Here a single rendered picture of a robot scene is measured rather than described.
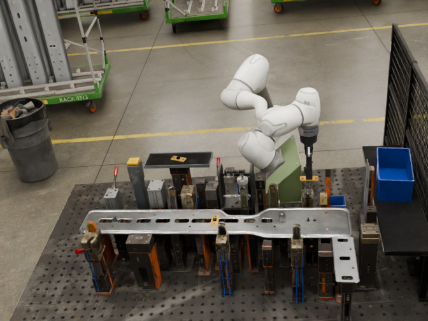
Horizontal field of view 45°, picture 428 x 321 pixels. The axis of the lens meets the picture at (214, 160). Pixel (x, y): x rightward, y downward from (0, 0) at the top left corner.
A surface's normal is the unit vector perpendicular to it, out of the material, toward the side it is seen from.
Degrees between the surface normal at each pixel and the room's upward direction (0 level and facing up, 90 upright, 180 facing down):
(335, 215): 0
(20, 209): 0
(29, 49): 87
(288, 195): 90
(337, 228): 0
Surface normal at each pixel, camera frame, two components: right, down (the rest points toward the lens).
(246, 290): -0.11, -0.84
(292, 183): 0.00, 0.53
